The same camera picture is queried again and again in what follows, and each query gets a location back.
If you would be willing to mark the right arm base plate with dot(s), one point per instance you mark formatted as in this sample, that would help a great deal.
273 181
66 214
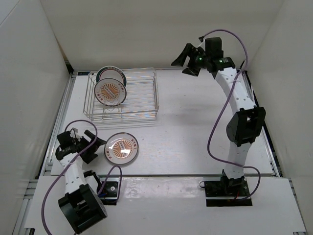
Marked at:
217 194

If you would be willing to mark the green rimmed back plate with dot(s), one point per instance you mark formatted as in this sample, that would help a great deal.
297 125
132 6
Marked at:
111 72

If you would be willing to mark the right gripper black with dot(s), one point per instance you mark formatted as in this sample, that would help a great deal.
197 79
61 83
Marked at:
182 59

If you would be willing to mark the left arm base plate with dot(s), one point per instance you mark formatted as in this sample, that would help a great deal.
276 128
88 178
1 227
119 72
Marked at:
110 192

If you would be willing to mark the wire dish rack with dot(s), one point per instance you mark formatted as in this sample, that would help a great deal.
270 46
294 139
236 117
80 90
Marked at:
141 102

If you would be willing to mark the orange sunburst plate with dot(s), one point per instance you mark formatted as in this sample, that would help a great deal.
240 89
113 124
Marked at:
121 148
110 92

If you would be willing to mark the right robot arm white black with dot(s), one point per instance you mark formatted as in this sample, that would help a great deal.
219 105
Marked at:
247 120

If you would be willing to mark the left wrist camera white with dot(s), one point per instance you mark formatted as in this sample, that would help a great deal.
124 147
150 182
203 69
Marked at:
74 134

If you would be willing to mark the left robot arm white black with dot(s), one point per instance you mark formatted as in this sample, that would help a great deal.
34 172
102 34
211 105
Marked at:
81 205

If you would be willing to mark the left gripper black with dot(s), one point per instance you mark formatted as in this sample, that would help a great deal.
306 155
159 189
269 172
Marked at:
91 154

